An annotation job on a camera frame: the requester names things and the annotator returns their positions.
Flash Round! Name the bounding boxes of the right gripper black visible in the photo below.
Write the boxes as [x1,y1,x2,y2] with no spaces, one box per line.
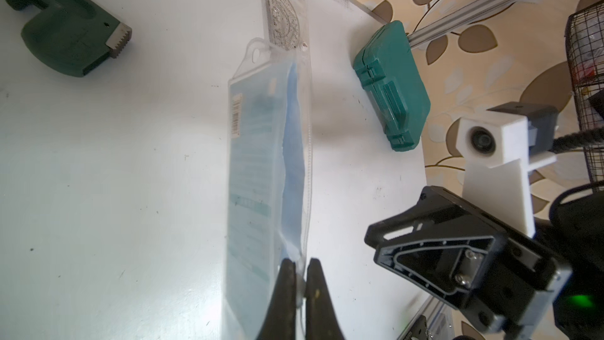
[364,186,573,339]

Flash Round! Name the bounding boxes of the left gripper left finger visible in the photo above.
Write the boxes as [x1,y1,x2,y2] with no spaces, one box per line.
[257,258,297,340]

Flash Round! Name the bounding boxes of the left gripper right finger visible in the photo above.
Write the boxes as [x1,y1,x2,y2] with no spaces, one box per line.
[305,258,344,340]

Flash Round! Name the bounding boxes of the blue ruler set pouch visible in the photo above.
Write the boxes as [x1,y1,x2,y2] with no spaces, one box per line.
[222,39,312,339]

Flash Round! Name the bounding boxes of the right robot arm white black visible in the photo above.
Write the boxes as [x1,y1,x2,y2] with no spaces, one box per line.
[365,183,603,339]

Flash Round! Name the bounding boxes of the green plastic tool case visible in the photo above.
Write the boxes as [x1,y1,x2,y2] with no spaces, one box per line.
[352,20,431,152]

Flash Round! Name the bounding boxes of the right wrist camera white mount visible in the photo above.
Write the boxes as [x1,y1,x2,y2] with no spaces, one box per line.
[456,102,558,238]

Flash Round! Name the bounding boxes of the right wire basket black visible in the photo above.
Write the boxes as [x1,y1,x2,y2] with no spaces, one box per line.
[565,1,603,182]

